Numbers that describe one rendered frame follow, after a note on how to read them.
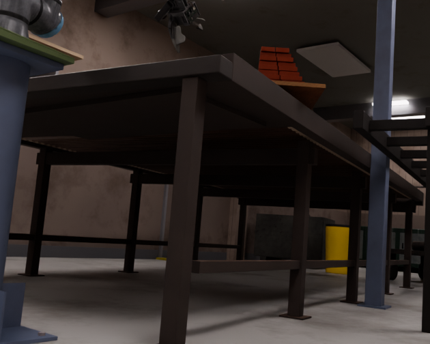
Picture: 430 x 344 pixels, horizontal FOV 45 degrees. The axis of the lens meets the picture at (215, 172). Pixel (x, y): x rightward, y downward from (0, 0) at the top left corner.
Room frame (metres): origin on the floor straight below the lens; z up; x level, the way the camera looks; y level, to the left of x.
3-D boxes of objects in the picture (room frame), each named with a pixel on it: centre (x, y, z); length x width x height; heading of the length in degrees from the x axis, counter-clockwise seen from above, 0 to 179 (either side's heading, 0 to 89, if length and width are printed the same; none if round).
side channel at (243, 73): (3.36, -1.03, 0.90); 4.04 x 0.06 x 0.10; 150
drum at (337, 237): (6.83, -1.72, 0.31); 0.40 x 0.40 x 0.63
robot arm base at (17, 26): (1.60, 0.70, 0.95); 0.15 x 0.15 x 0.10
